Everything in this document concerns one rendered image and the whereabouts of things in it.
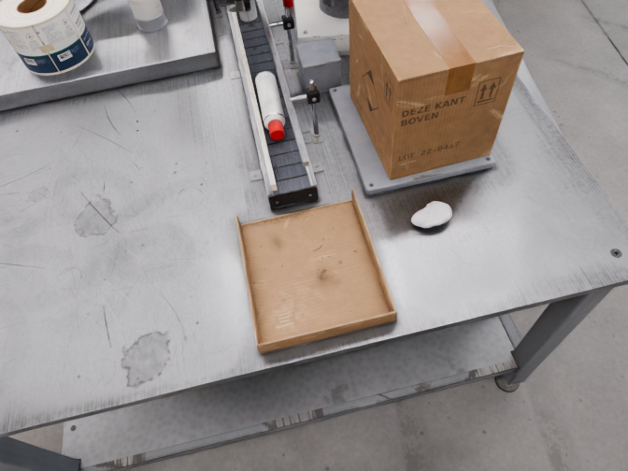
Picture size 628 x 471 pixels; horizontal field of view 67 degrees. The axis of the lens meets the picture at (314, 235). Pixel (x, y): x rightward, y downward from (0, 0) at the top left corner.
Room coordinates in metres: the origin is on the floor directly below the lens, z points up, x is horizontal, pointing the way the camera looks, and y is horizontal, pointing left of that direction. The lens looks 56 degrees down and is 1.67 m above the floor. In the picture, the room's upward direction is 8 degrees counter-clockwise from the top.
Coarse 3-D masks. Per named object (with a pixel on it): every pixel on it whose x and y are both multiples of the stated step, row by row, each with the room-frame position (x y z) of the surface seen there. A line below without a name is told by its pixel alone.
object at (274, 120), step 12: (264, 72) 1.00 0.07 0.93; (264, 84) 0.95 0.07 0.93; (276, 84) 0.97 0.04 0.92; (264, 96) 0.91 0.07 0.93; (276, 96) 0.91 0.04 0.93; (264, 108) 0.87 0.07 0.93; (276, 108) 0.86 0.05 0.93; (264, 120) 0.84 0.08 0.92; (276, 120) 0.84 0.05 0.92; (276, 132) 0.80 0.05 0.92
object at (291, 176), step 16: (240, 32) 1.27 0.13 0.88; (256, 32) 1.26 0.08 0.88; (256, 48) 1.18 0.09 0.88; (256, 64) 1.11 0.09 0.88; (272, 64) 1.10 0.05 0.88; (256, 96) 0.98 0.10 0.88; (288, 128) 0.85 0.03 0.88; (272, 144) 0.80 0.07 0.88; (288, 144) 0.80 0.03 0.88; (272, 160) 0.75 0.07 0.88; (288, 160) 0.75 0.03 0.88; (288, 176) 0.70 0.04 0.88; (304, 176) 0.69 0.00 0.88; (288, 192) 0.66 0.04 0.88
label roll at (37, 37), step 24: (24, 0) 1.31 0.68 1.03; (48, 0) 1.30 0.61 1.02; (72, 0) 1.31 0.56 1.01; (0, 24) 1.21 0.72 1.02; (24, 24) 1.19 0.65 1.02; (48, 24) 1.20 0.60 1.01; (72, 24) 1.25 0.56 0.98; (24, 48) 1.19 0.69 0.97; (48, 48) 1.19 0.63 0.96; (72, 48) 1.22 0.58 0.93; (48, 72) 1.19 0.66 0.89
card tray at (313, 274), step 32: (352, 192) 0.64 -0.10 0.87; (256, 224) 0.61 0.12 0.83; (288, 224) 0.60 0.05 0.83; (320, 224) 0.59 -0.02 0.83; (352, 224) 0.58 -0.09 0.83; (256, 256) 0.53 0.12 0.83; (288, 256) 0.52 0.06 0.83; (320, 256) 0.51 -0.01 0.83; (352, 256) 0.50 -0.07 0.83; (256, 288) 0.46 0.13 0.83; (288, 288) 0.45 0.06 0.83; (320, 288) 0.44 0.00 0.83; (352, 288) 0.43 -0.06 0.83; (384, 288) 0.41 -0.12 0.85; (256, 320) 0.39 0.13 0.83; (288, 320) 0.38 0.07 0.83; (320, 320) 0.37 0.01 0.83; (352, 320) 0.36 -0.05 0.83; (384, 320) 0.35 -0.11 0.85
